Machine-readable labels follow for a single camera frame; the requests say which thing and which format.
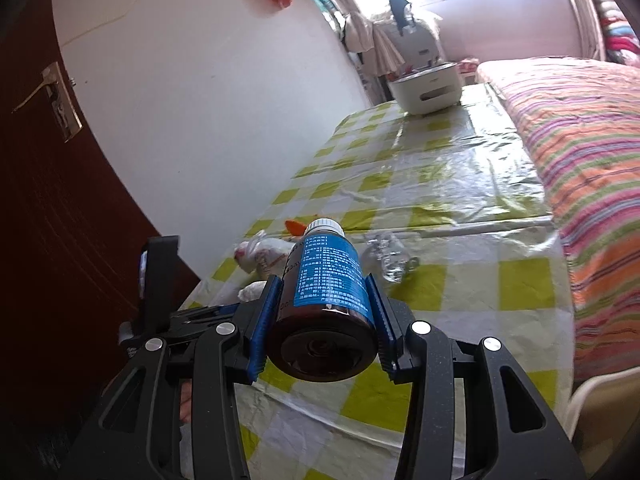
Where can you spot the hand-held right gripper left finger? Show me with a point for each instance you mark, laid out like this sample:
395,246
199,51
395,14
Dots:
260,320

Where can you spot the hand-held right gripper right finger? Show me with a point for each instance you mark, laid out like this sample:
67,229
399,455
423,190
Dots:
384,320

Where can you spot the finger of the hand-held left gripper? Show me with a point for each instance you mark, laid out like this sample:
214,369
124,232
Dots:
215,316

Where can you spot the white tissue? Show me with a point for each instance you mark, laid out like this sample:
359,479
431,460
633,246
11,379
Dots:
252,291

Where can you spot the brown bottle blue label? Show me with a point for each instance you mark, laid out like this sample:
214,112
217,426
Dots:
325,280

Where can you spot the cream plastic trash bin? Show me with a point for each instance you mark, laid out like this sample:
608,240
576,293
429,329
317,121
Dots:
595,390

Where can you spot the clear plastic wrapper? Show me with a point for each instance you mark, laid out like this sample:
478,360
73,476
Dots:
392,260

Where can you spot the white plastic bag red print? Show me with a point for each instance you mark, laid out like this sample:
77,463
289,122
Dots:
265,255

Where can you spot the green checkered plastic tablecloth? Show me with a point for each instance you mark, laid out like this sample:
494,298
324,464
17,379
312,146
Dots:
450,310

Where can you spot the orange plastic piece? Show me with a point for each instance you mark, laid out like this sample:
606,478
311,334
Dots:
294,227

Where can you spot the dark red door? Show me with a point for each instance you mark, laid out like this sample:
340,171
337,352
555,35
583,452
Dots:
60,260

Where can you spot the white desk organizer box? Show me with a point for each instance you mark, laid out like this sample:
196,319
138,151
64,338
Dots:
425,90

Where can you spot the striped bed sheet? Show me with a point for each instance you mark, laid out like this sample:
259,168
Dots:
590,170

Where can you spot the pink box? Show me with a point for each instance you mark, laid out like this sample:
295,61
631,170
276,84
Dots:
469,67

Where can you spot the white air cooler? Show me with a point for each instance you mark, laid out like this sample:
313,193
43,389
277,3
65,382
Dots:
420,42

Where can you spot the beige tied curtain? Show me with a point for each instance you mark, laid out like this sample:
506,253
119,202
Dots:
360,35

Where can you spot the black hanging garment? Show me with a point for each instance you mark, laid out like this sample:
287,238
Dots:
396,0

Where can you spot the beige straight curtain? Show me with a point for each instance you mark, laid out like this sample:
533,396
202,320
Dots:
585,10

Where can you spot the stack of folded quilts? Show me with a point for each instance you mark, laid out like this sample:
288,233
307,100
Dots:
620,30

